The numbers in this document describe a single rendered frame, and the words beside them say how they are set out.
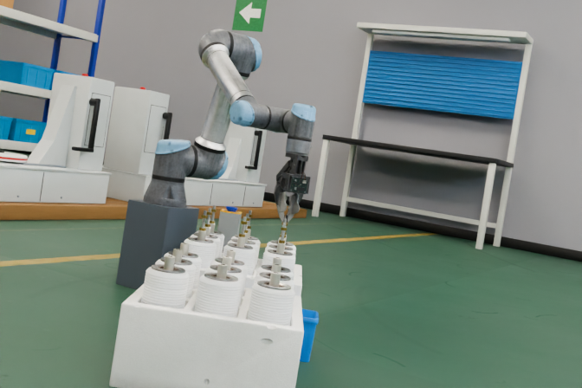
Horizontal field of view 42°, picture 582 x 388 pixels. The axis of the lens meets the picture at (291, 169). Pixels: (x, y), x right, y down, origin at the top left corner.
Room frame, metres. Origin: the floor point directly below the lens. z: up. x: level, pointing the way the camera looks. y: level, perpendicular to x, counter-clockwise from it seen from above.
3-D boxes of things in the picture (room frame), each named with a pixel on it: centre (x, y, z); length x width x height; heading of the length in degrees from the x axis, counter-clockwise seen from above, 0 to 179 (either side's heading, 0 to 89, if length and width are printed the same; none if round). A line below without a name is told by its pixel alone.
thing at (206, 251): (2.21, 0.23, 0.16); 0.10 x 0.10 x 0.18
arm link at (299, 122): (2.31, -0.01, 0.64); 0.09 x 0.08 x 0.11; 38
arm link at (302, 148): (2.31, -0.01, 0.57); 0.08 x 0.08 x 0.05
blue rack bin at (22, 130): (7.37, 2.75, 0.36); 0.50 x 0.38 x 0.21; 60
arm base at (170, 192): (2.65, 0.42, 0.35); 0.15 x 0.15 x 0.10
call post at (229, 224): (2.62, 0.18, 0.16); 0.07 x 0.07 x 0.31; 89
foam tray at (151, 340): (1.77, 0.12, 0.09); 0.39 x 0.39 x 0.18; 0
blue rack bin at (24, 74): (7.38, 2.76, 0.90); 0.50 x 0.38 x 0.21; 60
